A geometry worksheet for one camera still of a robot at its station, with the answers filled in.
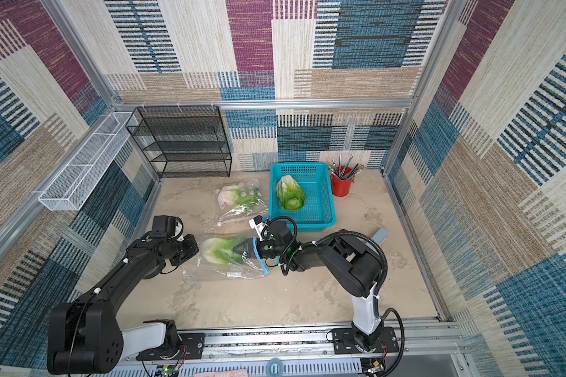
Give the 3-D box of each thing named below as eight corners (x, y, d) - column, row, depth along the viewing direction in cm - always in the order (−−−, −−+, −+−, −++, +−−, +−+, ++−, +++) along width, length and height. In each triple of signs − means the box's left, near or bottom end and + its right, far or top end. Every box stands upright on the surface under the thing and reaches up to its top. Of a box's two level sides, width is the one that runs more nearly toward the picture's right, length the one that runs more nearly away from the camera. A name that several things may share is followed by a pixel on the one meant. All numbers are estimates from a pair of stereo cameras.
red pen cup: (330, 196, 113) (333, 181, 104) (327, 181, 119) (330, 166, 111) (350, 196, 113) (354, 181, 104) (346, 181, 119) (350, 166, 111)
